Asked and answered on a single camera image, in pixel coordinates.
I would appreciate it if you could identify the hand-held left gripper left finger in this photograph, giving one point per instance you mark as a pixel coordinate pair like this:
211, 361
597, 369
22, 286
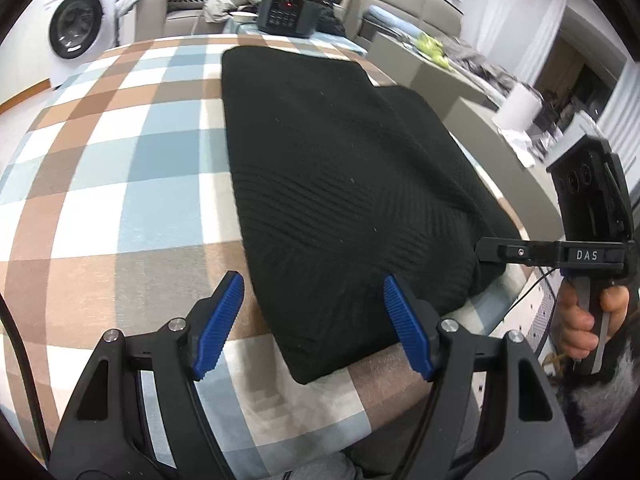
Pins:
220, 325

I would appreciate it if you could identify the white bowl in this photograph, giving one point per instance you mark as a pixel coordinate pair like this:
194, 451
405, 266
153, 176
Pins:
242, 16

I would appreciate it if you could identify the large beige cabinet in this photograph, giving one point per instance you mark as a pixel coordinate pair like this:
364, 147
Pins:
490, 170

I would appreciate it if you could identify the paper towel roll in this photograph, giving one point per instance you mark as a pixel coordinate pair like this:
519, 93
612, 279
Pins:
520, 107

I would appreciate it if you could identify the black pressure cooker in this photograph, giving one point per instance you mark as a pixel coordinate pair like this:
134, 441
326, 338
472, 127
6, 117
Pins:
285, 10

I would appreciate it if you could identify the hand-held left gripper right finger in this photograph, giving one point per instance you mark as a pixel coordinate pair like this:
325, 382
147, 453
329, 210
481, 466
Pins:
407, 330

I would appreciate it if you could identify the pale crumpled clothes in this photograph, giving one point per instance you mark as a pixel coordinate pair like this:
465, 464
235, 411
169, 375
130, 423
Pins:
225, 2

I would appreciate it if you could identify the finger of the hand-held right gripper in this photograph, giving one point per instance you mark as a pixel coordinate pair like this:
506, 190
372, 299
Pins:
515, 251

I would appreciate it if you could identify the person's right forearm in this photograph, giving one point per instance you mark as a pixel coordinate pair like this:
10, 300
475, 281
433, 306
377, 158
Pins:
600, 400

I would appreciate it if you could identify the person's right hand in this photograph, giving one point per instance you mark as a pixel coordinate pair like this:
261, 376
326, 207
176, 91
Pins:
572, 327

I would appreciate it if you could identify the black knit sweater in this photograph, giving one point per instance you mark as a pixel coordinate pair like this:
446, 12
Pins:
325, 185

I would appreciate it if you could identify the white curtain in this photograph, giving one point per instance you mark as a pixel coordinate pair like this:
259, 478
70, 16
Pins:
540, 25

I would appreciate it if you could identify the blue checked side table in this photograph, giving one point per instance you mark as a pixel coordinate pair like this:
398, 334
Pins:
340, 45

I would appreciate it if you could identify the grey duvet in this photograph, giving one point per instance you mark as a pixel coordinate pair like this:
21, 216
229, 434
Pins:
475, 62

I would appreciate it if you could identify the blue pillow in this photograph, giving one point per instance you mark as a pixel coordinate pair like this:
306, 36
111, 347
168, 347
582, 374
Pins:
387, 15

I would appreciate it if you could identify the grey sofa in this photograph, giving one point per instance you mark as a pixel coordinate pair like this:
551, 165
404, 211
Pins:
185, 22

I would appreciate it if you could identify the checked tablecloth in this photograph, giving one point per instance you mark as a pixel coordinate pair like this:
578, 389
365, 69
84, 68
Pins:
125, 185

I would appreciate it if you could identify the small beige cabinet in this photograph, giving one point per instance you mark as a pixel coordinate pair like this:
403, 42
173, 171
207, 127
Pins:
425, 80

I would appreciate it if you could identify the person's grey trousers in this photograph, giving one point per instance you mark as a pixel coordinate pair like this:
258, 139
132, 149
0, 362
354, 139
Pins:
330, 467

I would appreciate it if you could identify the green toy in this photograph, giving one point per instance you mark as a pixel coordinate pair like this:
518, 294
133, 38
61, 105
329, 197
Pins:
431, 46

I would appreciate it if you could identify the white crumpled tissue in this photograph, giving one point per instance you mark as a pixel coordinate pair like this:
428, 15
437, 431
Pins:
520, 147

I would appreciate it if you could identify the white washing machine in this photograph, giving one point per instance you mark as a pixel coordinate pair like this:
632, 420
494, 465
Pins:
80, 25

